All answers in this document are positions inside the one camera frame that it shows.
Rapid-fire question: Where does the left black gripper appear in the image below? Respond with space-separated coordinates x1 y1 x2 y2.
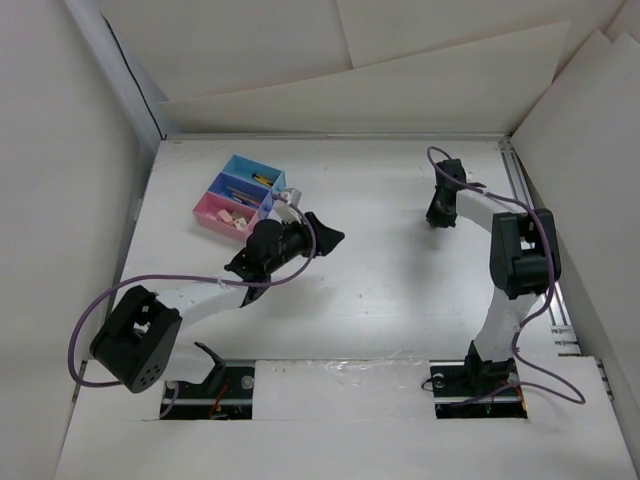
265 212 341 275

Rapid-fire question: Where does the light blue drawer box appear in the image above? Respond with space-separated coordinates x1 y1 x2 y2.
222 154 286 192

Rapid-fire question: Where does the teal blue pen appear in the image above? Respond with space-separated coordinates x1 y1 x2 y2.
229 193 261 208

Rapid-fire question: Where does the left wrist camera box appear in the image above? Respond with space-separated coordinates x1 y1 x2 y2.
273 188 302 223

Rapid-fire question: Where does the white boxed eraser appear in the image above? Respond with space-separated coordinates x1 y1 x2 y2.
234 218 248 231

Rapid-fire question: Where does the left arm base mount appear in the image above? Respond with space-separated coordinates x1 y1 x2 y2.
159 342 256 421

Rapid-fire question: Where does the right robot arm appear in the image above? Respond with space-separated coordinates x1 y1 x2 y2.
426 159 561 396

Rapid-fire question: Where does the orange highlighter pen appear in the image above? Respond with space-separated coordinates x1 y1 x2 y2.
225 186 260 201

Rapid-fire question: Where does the yellow utility knife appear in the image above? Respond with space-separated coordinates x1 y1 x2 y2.
252 173 274 188

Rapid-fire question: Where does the aluminium rail right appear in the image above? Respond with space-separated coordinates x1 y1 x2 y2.
499 140 577 343

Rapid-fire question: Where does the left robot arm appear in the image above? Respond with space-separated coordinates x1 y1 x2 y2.
90 212 345 397

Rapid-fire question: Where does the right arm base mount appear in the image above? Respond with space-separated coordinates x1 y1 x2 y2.
421 363 528 420

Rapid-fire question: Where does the purple cable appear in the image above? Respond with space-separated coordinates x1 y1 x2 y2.
427 146 586 406
67 199 317 419

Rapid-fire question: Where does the pink drawer box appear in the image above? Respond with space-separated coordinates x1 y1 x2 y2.
192 192 260 242

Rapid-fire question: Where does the dark blue drawer box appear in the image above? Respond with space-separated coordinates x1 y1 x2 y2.
208 172 273 210

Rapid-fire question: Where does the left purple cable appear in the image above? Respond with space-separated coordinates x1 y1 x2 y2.
67 199 317 419

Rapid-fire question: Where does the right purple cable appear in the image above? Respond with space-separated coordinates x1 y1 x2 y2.
427 146 586 406

